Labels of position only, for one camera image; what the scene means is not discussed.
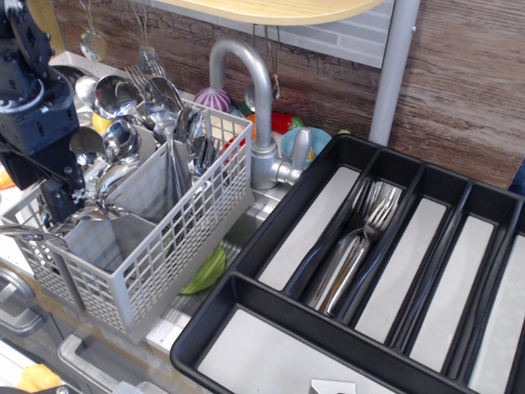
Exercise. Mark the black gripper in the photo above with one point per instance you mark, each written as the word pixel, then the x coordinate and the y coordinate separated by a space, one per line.
pixel 35 145

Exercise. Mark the silver fork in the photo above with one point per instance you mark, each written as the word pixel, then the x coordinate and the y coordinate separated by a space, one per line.
pixel 137 78
pixel 53 227
pixel 382 202

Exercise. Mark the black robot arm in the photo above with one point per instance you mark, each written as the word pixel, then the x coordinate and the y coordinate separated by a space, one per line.
pixel 25 54

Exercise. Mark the grey plastic cutlery basket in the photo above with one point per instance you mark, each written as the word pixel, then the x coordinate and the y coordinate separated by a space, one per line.
pixel 124 272

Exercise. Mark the silver fork behind spoons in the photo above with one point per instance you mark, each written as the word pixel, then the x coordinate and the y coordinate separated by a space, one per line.
pixel 137 78

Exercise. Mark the silver forks stack in tray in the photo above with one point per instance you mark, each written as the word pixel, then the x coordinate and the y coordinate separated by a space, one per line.
pixel 359 207

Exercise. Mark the black cutlery tray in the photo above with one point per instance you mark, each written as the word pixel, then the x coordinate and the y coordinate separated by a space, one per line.
pixel 437 306

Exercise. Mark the silver spoon low front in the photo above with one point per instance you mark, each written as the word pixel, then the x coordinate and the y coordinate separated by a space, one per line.
pixel 100 207

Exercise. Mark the orange toy carrot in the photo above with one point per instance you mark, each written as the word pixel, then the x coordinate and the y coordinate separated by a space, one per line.
pixel 5 181

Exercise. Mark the silver spoon middle left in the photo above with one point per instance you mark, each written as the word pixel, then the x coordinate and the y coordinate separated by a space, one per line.
pixel 121 141

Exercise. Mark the yellow toy lemon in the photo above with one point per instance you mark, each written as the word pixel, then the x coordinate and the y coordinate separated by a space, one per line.
pixel 100 124

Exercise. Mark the large silver spoon left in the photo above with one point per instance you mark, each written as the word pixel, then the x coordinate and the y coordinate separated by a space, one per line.
pixel 118 98

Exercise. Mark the large silver spoon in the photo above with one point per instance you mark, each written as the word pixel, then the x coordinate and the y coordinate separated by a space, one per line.
pixel 118 98
pixel 163 104

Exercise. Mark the silver spoon far left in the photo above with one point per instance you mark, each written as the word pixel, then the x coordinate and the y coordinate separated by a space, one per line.
pixel 85 88

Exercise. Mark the large silver spoon centre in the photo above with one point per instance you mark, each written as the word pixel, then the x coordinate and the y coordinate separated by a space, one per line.
pixel 163 104

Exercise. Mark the silver spoons in right compartment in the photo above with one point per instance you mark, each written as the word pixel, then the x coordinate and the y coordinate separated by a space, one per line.
pixel 201 147

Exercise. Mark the hanging silver skimmer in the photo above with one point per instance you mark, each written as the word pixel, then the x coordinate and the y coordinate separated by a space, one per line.
pixel 92 44

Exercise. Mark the hanging silver spatula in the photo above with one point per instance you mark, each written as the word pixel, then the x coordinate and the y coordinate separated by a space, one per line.
pixel 149 62

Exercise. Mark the green toy leaf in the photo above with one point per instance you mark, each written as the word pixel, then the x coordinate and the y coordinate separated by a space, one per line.
pixel 209 272

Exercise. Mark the purple toy onion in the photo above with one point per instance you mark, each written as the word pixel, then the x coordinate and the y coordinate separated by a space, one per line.
pixel 217 99

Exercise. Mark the yellow toy bottom left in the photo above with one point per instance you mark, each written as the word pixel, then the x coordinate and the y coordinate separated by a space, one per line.
pixel 38 377

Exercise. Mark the red toy pepper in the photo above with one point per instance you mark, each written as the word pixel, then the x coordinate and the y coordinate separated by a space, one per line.
pixel 284 122

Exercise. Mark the light wooden shelf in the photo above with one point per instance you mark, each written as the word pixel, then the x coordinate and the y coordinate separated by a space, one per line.
pixel 281 12

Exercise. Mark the grey metal pole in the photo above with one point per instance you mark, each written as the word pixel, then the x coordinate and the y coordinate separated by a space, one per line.
pixel 402 28

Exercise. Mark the silver faucet handle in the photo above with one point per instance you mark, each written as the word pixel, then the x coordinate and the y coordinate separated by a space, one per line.
pixel 301 148

